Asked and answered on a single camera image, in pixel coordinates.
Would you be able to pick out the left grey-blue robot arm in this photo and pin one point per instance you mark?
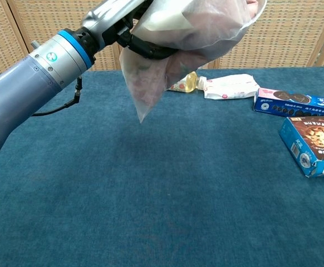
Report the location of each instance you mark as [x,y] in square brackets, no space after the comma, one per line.
[25,91]

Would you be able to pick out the blue chocolate chip cookie box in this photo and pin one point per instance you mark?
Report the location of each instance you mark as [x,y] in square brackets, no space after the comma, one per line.
[318,139]

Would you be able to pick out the blue pink sandwich cookie box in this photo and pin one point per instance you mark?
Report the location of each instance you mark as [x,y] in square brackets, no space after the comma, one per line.
[295,104]

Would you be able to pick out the translucent frosted plastic bag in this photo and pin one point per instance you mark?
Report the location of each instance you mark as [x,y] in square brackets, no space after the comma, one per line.
[212,30]

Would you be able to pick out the blue carpet table mat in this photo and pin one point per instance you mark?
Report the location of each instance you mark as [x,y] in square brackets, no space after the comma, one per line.
[151,194]

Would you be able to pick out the white pink-print tissue pack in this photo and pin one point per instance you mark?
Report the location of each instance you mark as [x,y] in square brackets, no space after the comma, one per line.
[231,87]

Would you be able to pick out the woven wicker folding screen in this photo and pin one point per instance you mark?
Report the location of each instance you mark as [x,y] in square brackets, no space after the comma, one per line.
[290,36]

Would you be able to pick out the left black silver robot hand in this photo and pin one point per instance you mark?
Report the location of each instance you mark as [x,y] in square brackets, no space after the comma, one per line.
[109,16]

